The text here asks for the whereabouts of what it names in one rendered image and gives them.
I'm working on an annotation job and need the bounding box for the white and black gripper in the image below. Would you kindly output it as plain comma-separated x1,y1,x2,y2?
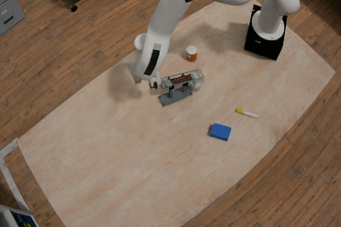
148,72,161,89

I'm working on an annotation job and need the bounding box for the blue rectangular block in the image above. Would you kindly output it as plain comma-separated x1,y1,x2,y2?
210,123,232,141

